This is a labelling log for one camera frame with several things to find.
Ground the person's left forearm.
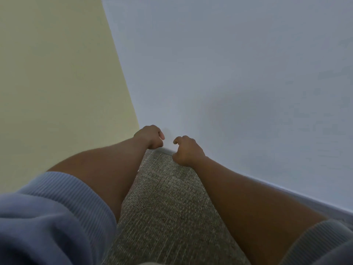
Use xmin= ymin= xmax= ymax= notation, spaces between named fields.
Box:
xmin=47 ymin=135 xmax=150 ymax=222

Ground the light blue sweater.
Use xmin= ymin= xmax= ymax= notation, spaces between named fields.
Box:
xmin=0 ymin=172 xmax=353 ymax=265

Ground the person's right hand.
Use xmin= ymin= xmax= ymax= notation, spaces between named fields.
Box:
xmin=172 ymin=136 xmax=206 ymax=167

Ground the person's right forearm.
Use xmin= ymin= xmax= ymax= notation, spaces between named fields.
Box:
xmin=190 ymin=156 xmax=329 ymax=265

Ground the person's left hand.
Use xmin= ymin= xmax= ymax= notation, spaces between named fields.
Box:
xmin=133 ymin=125 xmax=165 ymax=150

